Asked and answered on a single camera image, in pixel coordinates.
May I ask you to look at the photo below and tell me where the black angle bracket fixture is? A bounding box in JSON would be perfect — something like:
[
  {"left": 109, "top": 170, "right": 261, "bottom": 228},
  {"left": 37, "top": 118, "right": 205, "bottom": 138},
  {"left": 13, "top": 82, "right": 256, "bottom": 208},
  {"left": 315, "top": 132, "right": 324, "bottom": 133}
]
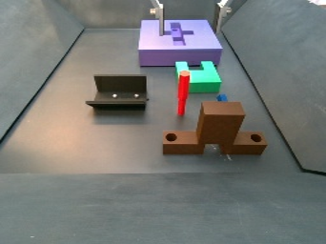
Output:
[{"left": 86, "top": 74, "right": 149, "bottom": 109}]

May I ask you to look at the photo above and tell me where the purple board with cross slot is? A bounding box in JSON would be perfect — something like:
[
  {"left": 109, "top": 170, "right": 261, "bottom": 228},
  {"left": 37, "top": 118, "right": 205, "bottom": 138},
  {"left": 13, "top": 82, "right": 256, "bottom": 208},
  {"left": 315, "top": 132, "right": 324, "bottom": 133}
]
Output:
[{"left": 138, "top": 20, "right": 224, "bottom": 67}]

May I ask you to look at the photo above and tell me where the small blue peg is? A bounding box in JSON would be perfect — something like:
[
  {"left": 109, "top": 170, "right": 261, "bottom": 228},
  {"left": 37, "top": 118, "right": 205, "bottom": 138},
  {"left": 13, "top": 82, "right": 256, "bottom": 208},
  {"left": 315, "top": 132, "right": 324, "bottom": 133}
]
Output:
[{"left": 217, "top": 93, "right": 229, "bottom": 102}]

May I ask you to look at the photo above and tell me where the red cylindrical peg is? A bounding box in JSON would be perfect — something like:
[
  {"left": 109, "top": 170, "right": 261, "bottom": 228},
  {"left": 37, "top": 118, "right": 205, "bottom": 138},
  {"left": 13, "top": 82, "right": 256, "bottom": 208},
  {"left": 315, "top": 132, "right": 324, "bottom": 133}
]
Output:
[{"left": 177, "top": 71, "right": 190, "bottom": 116}]

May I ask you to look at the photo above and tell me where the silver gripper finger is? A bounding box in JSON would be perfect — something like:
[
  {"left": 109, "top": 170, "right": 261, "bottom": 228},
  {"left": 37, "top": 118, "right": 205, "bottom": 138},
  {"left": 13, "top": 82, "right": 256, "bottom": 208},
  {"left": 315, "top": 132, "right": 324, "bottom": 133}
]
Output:
[
  {"left": 150, "top": 0, "right": 165, "bottom": 36},
  {"left": 217, "top": 0, "right": 233, "bottom": 31}
]

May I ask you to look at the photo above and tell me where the brown T-shaped block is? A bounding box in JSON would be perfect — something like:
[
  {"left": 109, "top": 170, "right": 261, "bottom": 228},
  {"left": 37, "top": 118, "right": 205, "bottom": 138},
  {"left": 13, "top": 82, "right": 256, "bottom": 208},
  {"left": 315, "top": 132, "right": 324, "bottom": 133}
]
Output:
[{"left": 164, "top": 101, "right": 268, "bottom": 154}]

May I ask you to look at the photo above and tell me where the green U-shaped block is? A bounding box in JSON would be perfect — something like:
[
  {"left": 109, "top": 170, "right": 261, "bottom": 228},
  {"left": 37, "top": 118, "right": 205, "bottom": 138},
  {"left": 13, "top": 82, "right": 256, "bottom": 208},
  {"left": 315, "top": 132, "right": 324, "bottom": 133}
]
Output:
[{"left": 177, "top": 61, "right": 222, "bottom": 93}]

